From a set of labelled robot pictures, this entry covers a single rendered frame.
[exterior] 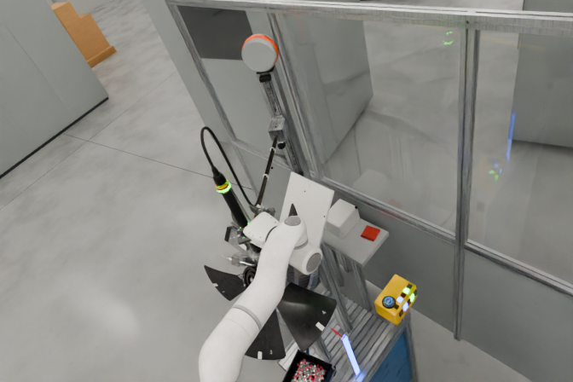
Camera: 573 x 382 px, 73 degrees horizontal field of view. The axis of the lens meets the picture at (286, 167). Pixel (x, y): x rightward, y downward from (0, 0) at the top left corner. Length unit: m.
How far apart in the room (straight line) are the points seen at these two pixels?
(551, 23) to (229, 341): 1.07
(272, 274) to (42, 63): 6.15
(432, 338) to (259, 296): 1.91
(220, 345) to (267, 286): 0.18
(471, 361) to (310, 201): 1.47
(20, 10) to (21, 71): 0.82
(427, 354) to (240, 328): 1.93
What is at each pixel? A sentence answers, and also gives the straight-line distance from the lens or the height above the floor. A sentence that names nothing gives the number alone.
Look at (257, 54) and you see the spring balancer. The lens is 1.71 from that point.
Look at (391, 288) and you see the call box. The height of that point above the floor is 1.07.
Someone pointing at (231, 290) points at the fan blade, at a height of 1.03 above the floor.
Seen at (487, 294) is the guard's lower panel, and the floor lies 0.68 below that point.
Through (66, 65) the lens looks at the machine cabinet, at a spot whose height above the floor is 0.81.
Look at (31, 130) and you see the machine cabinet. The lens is 6.89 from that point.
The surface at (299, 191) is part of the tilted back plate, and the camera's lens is 1.81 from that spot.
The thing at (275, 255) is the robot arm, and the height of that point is 1.76.
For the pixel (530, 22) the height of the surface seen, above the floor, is 2.04.
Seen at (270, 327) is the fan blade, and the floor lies 1.02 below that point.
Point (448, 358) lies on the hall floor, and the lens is 2.75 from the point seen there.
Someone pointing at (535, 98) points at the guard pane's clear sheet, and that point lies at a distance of 1.32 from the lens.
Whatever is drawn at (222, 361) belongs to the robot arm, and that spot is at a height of 1.76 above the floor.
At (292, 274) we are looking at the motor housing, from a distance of 1.74.
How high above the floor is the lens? 2.56
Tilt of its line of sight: 40 degrees down
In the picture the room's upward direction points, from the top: 20 degrees counter-clockwise
